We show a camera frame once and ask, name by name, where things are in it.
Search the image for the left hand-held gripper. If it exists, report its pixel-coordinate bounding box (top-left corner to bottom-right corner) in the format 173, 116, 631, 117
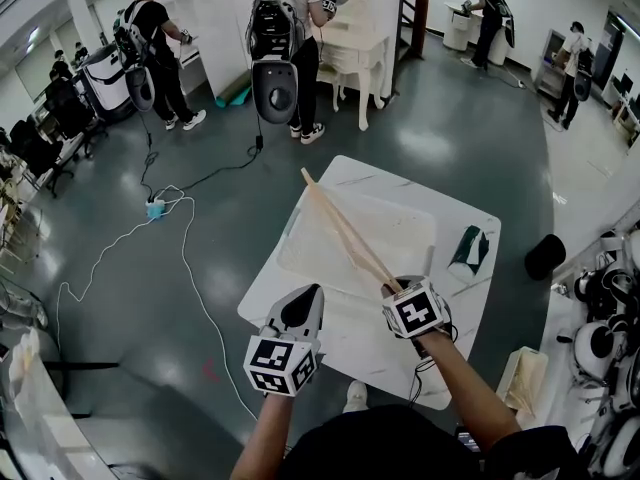
243, 283, 325, 398

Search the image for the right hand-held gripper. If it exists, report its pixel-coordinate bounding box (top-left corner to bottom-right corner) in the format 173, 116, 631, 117
381, 276, 454, 340

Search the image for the white plastic basket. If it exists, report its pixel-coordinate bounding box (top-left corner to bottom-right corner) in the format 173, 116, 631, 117
276, 187, 436, 303

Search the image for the wooden clothes hanger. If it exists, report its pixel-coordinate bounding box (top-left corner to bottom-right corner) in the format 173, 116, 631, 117
299, 166, 405, 294

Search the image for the person's left forearm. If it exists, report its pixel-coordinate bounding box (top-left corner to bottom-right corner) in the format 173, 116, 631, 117
229, 392, 295, 480

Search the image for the person's right forearm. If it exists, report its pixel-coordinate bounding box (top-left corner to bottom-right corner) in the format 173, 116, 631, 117
417, 330, 524, 452

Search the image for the white marble table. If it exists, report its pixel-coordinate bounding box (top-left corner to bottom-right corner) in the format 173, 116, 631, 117
237, 155, 502, 412

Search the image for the person's white shoe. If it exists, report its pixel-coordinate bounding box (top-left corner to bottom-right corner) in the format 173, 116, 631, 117
343, 380, 369, 414

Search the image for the black round bin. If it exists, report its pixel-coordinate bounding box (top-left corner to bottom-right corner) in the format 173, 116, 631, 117
523, 233, 568, 282

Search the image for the person's black shirt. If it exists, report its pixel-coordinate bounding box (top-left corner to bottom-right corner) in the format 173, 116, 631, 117
284, 405, 591, 480

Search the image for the small dark screen device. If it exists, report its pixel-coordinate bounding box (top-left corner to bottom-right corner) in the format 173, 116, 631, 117
454, 427, 482, 455

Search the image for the pile of white black helmets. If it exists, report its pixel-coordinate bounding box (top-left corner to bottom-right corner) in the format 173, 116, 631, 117
569, 227, 640, 480

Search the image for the teal rolled mat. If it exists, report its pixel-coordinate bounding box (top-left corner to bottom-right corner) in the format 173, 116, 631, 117
215, 78, 252, 110

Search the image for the white vanity dresser with mirror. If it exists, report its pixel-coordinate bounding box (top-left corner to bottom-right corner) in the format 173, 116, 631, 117
309, 0, 397, 132

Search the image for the grey open cabinet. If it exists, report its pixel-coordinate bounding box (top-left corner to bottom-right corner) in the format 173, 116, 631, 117
535, 28, 576, 100

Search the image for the dark staircase railing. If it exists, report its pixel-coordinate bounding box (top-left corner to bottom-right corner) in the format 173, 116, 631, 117
397, 0, 419, 64

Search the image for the grey marble counter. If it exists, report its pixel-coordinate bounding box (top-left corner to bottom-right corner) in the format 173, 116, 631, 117
0, 327, 117, 480

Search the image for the black office chair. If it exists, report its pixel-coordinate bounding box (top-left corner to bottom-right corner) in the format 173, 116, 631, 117
8, 119, 67, 199
49, 76, 109, 159

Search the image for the white wheeled machine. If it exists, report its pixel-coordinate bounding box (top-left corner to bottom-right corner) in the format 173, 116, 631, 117
79, 42, 137, 123

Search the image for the white bookshelf desk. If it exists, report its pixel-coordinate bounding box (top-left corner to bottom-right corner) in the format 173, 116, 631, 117
154, 0, 224, 95

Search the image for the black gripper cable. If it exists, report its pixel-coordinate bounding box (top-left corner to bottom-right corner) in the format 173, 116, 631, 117
408, 327, 457, 405

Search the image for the white floor cable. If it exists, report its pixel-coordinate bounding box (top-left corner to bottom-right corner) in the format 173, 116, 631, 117
55, 185, 260, 422

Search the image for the black floor cable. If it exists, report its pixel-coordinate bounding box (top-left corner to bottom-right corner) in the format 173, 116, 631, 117
139, 117, 265, 205

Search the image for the white round pedestal counter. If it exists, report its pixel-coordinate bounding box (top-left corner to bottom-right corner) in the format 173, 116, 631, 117
443, 0, 506, 67

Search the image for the brown wooden stair post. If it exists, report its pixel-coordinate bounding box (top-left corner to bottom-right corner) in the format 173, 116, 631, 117
414, 0, 432, 60

